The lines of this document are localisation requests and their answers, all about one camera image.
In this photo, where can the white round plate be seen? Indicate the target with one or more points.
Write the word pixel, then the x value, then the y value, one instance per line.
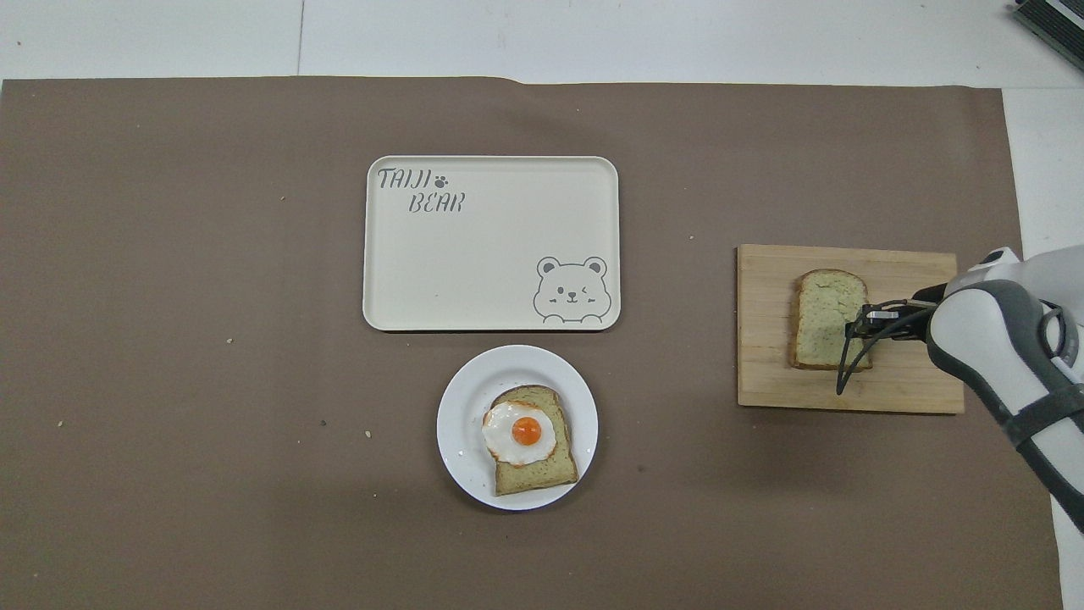
pixel 461 424

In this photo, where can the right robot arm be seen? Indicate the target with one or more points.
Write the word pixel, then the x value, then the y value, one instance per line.
pixel 991 356

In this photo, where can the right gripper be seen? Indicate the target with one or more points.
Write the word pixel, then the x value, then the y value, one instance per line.
pixel 916 325

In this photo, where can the plain bread slice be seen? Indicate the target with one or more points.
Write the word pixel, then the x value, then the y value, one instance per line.
pixel 821 322

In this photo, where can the cream tray with bear print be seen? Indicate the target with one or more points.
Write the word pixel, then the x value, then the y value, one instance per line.
pixel 474 254

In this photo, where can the bread slice under egg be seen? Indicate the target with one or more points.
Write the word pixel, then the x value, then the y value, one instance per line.
pixel 542 477

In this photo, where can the wooden cutting board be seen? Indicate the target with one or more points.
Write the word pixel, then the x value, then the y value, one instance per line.
pixel 762 339

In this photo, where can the fried egg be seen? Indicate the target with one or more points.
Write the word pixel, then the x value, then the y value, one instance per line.
pixel 521 432

